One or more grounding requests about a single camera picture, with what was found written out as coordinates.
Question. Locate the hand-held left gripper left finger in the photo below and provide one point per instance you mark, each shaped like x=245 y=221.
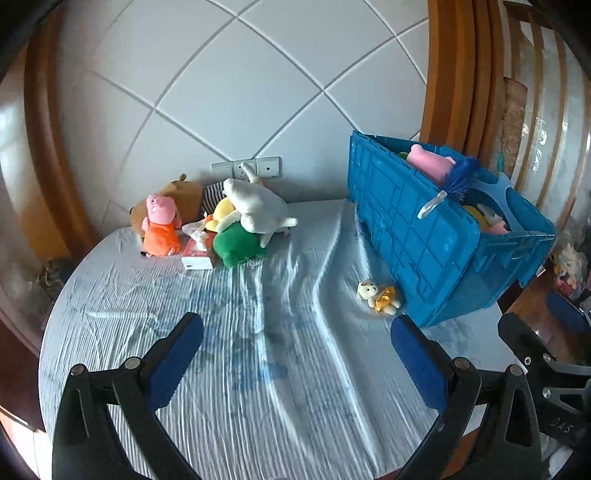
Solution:
x=178 y=355

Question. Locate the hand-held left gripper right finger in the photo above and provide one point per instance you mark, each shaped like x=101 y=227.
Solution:
x=420 y=360

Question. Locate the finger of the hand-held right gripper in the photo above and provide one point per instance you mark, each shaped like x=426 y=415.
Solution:
x=521 y=337
x=565 y=311

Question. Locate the blue plastic crate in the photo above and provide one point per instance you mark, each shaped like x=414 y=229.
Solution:
x=406 y=221

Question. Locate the pink pig plush red dress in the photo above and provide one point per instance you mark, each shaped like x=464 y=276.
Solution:
x=427 y=159

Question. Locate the cloth-covered round desktop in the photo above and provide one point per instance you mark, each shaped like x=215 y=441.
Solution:
x=277 y=369

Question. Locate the heap of colourful plush toys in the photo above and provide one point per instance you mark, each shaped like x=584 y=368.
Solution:
x=570 y=267

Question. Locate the small bear plush yellow dress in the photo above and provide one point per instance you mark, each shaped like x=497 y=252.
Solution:
x=376 y=295

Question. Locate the white tissue box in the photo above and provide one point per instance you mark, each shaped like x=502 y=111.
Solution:
x=197 y=256

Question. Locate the green plush toy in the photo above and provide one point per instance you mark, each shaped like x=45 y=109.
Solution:
x=233 y=247

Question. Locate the white mesh plush toy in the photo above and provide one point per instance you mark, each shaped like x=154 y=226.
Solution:
x=489 y=210

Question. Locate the pink pig plush orange dress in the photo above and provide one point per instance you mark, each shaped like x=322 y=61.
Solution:
x=159 y=226

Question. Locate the pale yellow plush toy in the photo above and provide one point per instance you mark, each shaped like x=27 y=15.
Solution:
x=222 y=211

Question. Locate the striped plush toy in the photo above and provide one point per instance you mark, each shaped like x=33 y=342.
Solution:
x=212 y=198

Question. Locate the brown plush toy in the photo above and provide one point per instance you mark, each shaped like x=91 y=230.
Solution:
x=180 y=194

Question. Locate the white long-necked plush toy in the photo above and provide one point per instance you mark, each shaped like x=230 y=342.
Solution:
x=258 y=207

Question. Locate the blue fluffy duster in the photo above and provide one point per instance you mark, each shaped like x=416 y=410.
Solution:
x=461 y=177

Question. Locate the wooden slat partition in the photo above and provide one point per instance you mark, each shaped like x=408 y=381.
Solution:
x=561 y=92

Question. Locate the white wall outlet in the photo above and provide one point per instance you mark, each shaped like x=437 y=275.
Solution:
x=268 y=167

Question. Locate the curved wooden frame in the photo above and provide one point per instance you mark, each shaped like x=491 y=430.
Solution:
x=51 y=161

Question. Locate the wooden door frame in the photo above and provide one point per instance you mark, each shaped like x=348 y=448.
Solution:
x=452 y=69

